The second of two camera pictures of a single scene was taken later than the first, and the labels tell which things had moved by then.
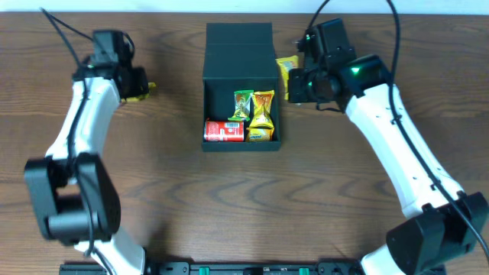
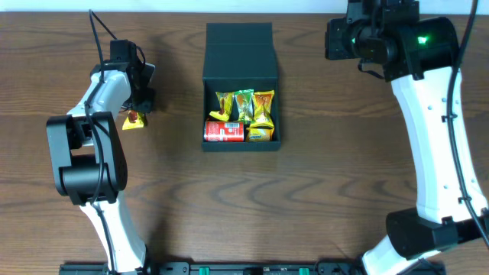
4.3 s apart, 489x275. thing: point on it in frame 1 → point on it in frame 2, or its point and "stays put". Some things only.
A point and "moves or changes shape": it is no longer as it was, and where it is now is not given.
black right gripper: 296,95 → 337,29
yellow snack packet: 286,63 → 225,99
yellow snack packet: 263,101 stays put
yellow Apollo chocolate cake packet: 129,99 moves or changes shape
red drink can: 225,131 stays put
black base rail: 213,268 stays put
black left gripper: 140,74 → 147,106
